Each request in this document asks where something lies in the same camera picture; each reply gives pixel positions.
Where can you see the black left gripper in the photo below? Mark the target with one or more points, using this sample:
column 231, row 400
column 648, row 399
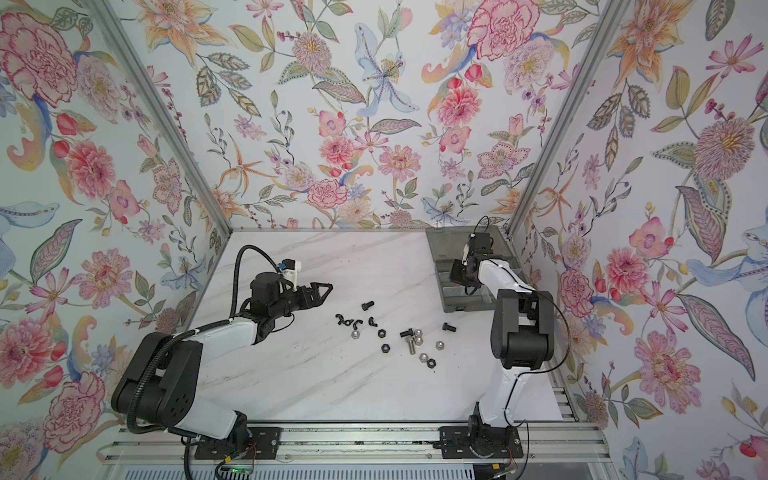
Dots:
column 314, row 298

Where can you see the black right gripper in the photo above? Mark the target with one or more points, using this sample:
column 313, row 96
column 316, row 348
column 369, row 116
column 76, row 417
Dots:
column 456, row 274

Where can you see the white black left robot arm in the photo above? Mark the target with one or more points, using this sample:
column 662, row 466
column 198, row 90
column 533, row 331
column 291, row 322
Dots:
column 158, row 390

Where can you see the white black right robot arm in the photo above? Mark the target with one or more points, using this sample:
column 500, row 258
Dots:
column 522, row 337

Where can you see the grey plastic organizer box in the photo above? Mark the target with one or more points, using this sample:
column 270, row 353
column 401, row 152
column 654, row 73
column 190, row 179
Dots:
column 456, row 253

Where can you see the silver bolt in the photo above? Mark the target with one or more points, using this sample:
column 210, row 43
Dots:
column 411, row 345

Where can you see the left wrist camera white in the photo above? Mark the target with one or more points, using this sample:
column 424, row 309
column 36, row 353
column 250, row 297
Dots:
column 290, row 269

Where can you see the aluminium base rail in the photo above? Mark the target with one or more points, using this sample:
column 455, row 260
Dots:
column 293, row 443

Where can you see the aluminium corner post left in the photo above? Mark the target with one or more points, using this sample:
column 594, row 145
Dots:
column 116, row 37

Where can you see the aluminium corner post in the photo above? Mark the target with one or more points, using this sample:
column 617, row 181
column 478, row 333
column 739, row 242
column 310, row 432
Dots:
column 606, row 27
column 116, row 37

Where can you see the aluminium corner post right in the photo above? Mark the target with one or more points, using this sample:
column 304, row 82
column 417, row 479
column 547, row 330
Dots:
column 606, row 27

